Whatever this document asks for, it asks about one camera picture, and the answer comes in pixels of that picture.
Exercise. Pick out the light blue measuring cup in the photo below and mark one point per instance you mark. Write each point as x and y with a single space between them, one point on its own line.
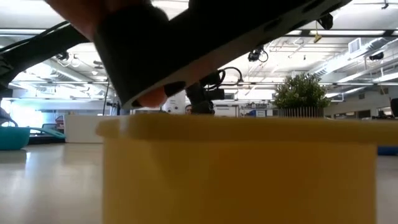
12 138

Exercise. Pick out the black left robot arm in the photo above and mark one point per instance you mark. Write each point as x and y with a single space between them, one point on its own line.
37 51

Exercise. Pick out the black object with grey rim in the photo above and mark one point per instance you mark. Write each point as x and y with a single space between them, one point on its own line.
155 46

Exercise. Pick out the thin black pole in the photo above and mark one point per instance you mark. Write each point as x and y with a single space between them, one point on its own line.
105 99

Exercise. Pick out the white round pillar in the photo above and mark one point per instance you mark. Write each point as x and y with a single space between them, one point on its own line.
174 104

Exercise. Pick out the blue object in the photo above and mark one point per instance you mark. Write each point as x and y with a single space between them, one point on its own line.
388 151

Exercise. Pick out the white air vent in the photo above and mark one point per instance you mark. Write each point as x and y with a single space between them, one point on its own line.
354 46

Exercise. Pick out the potted green plant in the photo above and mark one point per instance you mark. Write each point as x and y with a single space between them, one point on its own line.
300 93

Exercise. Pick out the person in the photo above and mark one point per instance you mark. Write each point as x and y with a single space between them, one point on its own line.
188 109

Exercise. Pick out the white plastic basket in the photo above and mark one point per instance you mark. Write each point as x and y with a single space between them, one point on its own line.
82 129

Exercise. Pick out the black ceiling spotlight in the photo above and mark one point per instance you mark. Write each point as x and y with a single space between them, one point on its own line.
63 56
255 55
377 56

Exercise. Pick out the yellow measuring cup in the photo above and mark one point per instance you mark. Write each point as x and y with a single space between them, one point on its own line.
236 180

